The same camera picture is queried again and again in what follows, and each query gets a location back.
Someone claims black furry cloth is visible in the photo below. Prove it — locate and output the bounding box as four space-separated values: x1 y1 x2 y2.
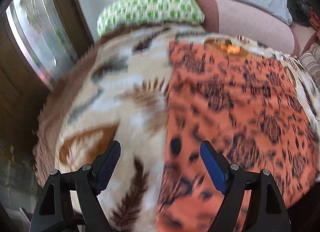
287 0 311 28

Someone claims wooden stained glass door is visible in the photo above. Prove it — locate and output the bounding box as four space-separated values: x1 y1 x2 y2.
1 0 93 150

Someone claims orange cloth pile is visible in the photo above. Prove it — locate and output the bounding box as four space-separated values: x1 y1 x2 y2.
309 9 320 31

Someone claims orange floral blouse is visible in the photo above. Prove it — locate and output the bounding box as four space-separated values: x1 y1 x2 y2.
156 41 319 231

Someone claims striped beige pillow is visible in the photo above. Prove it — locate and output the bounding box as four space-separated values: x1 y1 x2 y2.
300 42 320 89

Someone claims leaf pattern blanket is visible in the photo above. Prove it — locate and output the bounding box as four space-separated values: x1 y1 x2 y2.
35 23 319 231

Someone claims green checkered pillow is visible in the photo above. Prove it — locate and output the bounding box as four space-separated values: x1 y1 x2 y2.
97 0 204 36

